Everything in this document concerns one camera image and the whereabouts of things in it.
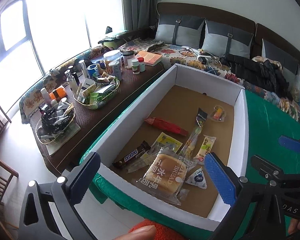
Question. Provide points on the jar with tan lid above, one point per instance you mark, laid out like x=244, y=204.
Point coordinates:
x=115, y=71

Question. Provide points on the window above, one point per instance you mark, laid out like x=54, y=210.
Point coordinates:
x=52, y=17

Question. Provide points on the person's right hand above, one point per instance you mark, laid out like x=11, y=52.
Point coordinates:
x=297, y=226

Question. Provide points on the dark green folded cloth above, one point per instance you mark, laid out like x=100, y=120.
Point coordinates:
x=115, y=36

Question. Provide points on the blue white can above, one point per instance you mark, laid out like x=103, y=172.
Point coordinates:
x=92, y=71

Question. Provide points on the beige cloth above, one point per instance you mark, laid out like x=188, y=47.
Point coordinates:
x=257, y=60

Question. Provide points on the red snack packet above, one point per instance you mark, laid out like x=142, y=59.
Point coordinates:
x=165, y=125

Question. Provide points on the brown woven bench mat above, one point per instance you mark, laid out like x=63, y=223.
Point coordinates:
x=130, y=85

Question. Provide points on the white cardboard box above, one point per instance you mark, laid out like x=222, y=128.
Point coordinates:
x=240, y=135

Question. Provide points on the dark jar black lid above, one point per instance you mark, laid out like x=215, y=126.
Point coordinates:
x=128, y=58

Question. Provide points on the brown chocolate bar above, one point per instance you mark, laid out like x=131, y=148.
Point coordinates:
x=130, y=157

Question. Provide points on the orange tube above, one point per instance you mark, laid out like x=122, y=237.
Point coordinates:
x=58, y=92

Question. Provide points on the orange book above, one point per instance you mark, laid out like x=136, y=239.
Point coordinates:
x=150, y=58

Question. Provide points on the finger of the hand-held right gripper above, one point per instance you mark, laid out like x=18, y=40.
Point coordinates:
x=262, y=166
x=290, y=142

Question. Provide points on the white bottle red cap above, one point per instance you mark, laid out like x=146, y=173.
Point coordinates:
x=141, y=65

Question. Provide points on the bread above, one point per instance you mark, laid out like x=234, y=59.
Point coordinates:
x=162, y=175

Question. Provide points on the black jacket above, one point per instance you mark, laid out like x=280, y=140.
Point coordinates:
x=260, y=75

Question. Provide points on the white power strip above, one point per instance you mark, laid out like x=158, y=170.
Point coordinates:
x=203, y=55

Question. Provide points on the dark patterned cloth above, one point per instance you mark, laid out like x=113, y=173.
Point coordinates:
x=155, y=47

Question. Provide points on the person's left hand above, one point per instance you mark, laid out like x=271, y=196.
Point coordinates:
x=137, y=233

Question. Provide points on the floral windowsill cover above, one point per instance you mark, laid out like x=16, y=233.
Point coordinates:
x=32, y=97

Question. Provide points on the clear plastic bag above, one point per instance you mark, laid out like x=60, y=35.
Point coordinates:
x=298, y=90

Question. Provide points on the large clear jar white lid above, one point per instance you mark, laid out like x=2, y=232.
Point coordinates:
x=112, y=56

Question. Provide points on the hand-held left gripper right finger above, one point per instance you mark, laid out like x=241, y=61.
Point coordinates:
x=218, y=180

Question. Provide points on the silver spray bottle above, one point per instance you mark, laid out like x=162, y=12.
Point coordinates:
x=83, y=67

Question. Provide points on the grey curtain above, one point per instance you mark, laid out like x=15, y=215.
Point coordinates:
x=140, y=2

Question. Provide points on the yellow dried tofu packet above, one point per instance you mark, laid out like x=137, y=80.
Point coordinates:
x=165, y=140

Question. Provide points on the clear packet with dark sausage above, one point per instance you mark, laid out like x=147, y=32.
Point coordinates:
x=142, y=161

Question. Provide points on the sausage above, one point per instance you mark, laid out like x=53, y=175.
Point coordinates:
x=217, y=112

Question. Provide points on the white blue triangle packet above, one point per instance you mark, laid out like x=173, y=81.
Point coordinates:
x=197, y=178

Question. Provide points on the round clear basket of cosmetics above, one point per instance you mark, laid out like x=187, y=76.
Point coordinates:
x=55, y=122

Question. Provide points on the white bottle green cap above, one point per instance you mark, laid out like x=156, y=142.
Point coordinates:
x=135, y=67

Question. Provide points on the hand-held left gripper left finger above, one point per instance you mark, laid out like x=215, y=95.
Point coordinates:
x=86, y=177

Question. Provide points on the white place mat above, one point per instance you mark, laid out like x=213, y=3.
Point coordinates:
x=72, y=132

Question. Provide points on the long yellow black snack packet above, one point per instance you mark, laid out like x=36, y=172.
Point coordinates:
x=195, y=135

